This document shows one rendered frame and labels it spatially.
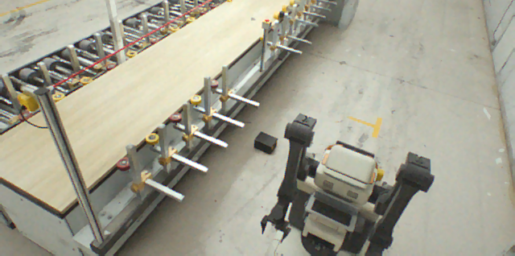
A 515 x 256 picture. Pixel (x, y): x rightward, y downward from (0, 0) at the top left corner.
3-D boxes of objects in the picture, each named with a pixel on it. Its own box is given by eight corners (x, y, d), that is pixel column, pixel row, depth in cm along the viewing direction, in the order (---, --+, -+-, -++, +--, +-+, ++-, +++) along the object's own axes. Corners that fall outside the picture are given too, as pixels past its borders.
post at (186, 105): (192, 153, 246) (190, 101, 216) (190, 156, 243) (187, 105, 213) (188, 151, 247) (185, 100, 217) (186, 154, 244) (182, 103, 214)
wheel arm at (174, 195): (184, 200, 194) (184, 195, 191) (181, 204, 192) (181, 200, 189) (126, 171, 207) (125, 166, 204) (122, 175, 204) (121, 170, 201)
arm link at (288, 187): (316, 128, 128) (290, 118, 131) (311, 137, 124) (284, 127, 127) (299, 195, 156) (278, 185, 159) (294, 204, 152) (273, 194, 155)
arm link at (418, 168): (438, 152, 120) (409, 142, 123) (434, 182, 111) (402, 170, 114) (397, 210, 152) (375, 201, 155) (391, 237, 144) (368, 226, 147)
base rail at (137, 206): (340, -7, 551) (342, -14, 544) (103, 258, 182) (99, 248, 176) (335, -8, 553) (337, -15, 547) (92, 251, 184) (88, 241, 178)
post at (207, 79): (211, 126, 260) (210, 76, 229) (208, 130, 257) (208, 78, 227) (207, 125, 261) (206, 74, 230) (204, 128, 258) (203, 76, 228)
